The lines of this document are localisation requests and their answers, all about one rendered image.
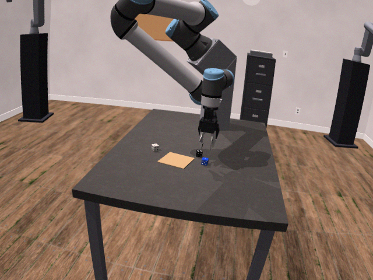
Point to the blue die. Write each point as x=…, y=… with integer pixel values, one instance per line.
x=205, y=161

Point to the tan flat mat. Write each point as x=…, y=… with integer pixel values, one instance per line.
x=176, y=160

